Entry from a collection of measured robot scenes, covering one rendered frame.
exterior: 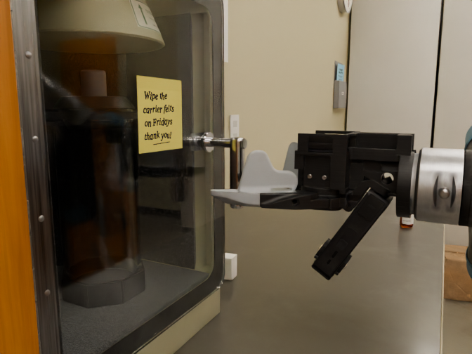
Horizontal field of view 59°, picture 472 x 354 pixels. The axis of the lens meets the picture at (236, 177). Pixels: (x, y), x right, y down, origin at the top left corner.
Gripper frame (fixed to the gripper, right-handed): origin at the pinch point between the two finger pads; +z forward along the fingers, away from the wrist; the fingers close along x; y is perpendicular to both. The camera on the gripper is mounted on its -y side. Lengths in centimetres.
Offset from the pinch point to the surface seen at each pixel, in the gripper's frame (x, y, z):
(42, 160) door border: 24.6, 5.9, 4.5
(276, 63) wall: -138, 30, 49
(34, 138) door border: 25.2, 7.6, 4.4
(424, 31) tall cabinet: -284, 62, -4
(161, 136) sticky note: 9.8, 6.8, 4.5
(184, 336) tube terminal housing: 4.5, -19.3, 5.7
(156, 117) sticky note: 10.4, 8.8, 4.5
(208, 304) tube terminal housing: -1.7, -17.7, 5.7
